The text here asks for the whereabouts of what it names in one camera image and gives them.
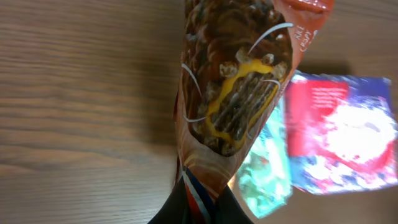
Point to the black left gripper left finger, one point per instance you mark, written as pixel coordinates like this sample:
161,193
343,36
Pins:
176,209

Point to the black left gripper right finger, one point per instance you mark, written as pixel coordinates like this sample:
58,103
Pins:
228,210

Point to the green white snack packet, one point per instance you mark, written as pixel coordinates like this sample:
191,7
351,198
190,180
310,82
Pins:
264,178

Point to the red purple snack pack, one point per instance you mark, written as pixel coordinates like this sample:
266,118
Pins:
341,133

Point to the orange brown snack bag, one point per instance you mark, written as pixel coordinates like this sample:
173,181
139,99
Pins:
238,57

